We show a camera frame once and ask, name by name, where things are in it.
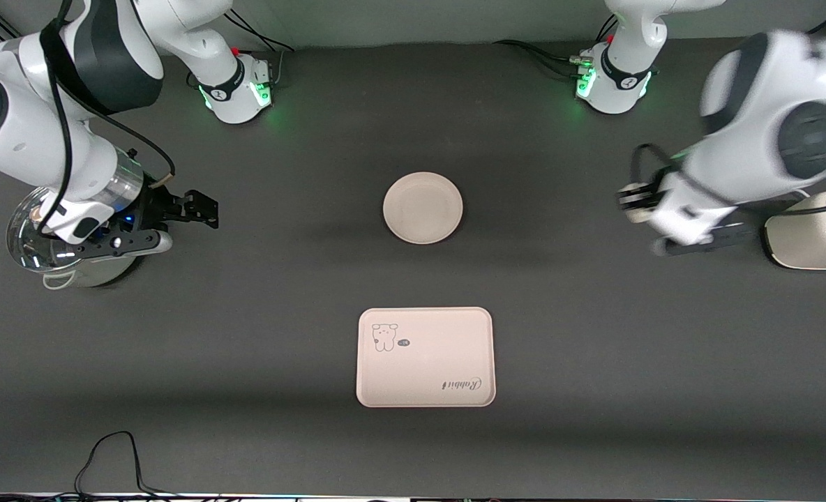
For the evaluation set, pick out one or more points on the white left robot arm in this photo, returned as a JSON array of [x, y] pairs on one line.
[[797, 132]]

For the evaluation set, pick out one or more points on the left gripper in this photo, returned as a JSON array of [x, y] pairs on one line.
[[642, 196]]

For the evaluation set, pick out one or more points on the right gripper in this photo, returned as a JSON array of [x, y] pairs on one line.
[[156, 209]]

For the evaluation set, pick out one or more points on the cream rectangular rabbit tray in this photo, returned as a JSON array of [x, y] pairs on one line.
[[427, 362]]

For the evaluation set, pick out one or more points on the round cream plate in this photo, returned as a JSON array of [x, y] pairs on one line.
[[423, 208]]

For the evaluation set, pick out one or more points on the cream toaster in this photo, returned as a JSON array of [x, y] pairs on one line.
[[814, 240]]

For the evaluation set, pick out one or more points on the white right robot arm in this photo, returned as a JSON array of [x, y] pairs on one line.
[[22, 132]]

